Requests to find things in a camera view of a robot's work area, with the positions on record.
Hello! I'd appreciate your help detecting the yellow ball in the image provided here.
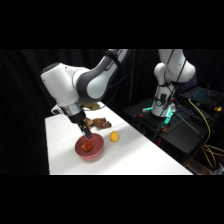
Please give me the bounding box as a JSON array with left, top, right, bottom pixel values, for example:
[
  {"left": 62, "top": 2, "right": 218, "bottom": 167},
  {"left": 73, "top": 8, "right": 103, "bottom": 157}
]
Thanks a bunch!
[{"left": 109, "top": 131, "right": 120, "bottom": 143}]

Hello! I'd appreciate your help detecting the yellow cable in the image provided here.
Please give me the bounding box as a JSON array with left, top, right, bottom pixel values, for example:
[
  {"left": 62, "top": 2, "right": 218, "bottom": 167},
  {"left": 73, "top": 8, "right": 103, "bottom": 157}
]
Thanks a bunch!
[{"left": 187, "top": 98, "right": 224, "bottom": 169}]

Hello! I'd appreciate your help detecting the pink bowl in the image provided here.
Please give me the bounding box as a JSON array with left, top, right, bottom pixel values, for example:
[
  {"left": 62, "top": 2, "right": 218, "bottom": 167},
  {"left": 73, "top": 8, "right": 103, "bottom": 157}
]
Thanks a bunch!
[{"left": 74, "top": 132, "right": 105, "bottom": 160}]

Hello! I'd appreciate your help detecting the tan wrist cable connector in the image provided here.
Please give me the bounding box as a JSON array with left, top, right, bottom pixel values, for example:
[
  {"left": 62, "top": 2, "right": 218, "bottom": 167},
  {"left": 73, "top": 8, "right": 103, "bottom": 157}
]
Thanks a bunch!
[{"left": 81, "top": 102, "right": 102, "bottom": 112}]

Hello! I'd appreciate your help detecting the black robot stand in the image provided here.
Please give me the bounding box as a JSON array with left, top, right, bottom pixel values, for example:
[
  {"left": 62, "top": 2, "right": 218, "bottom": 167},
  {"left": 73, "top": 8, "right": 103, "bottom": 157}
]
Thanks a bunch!
[{"left": 123, "top": 97, "right": 224, "bottom": 165}]

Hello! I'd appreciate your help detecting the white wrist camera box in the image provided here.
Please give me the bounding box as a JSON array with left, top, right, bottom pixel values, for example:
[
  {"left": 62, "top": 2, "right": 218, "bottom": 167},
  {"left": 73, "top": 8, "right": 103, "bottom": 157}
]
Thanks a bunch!
[{"left": 50, "top": 104, "right": 65, "bottom": 115}]

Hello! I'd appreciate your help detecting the red textured ball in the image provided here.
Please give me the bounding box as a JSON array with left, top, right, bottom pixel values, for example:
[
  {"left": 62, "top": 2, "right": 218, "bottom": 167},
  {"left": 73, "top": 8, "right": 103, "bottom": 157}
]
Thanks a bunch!
[{"left": 81, "top": 140, "right": 94, "bottom": 153}]

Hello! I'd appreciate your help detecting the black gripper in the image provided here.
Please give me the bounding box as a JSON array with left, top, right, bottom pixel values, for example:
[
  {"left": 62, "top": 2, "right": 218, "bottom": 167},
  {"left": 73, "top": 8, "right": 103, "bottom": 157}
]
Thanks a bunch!
[{"left": 64, "top": 110, "right": 93, "bottom": 140}]

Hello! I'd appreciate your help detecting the black laptop with lit keyboard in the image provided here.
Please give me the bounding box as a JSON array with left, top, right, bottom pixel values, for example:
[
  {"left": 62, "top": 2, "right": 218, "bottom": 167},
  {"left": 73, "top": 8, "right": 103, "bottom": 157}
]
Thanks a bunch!
[{"left": 179, "top": 85, "right": 224, "bottom": 108}]

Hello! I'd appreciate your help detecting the brown plush teddy toy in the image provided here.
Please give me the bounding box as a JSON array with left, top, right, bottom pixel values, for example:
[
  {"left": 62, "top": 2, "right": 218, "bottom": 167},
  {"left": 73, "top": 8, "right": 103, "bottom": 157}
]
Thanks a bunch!
[{"left": 84, "top": 116, "right": 113, "bottom": 131}]

